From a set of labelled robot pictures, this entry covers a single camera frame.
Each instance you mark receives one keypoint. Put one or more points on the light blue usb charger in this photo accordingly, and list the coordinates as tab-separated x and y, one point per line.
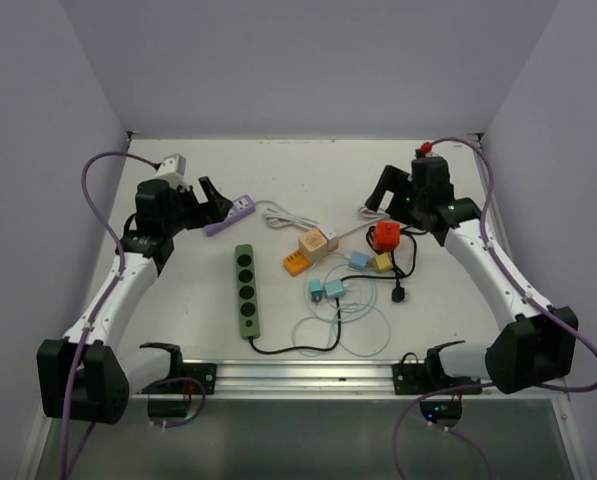
359	261

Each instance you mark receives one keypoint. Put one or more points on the red cube socket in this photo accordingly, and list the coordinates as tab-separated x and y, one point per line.
386	236

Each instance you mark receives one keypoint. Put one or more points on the aluminium front rail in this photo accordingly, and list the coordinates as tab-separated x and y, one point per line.
303	377

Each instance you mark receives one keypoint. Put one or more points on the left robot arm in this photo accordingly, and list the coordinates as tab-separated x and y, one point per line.
139	260

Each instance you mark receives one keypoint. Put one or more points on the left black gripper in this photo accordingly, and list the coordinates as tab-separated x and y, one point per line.
218	206

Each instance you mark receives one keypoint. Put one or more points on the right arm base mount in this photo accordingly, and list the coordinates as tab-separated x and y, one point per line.
411	376

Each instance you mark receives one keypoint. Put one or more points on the beige cube socket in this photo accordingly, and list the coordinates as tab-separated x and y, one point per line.
316	243

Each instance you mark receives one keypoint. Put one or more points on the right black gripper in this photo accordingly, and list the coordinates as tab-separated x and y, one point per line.
394	180

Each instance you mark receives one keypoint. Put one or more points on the green power strip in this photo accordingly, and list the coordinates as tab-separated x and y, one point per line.
246	290

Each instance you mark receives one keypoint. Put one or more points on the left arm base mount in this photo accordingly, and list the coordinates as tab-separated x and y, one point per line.
204	373

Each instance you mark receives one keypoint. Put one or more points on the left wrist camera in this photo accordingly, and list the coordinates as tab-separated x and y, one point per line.
172	171

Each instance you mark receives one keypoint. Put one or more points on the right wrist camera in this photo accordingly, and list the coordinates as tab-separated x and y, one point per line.
424	152

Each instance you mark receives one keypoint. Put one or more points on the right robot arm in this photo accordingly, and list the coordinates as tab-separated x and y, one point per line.
536	340

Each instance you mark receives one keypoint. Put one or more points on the purple usb hub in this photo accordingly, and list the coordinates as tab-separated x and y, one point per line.
242	207

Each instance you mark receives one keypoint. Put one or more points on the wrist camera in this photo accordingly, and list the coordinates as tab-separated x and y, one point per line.
172	171
424	152

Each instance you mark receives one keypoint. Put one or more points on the yellow usb charger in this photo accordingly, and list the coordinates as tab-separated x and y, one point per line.
381	263

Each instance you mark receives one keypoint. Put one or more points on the teal charger cube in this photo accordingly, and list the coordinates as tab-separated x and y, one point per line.
316	290
334	289

